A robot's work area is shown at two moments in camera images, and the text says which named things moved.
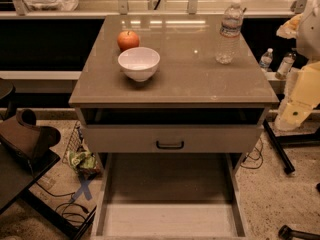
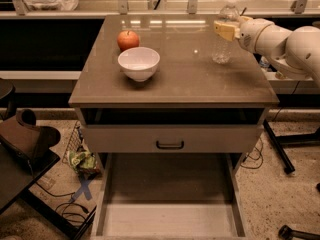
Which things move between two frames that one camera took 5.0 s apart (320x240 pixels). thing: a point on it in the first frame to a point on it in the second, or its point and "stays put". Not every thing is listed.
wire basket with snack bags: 78,156 stays put
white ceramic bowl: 139,63 stays put
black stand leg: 279,141 stays put
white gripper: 310,34 to 249,34
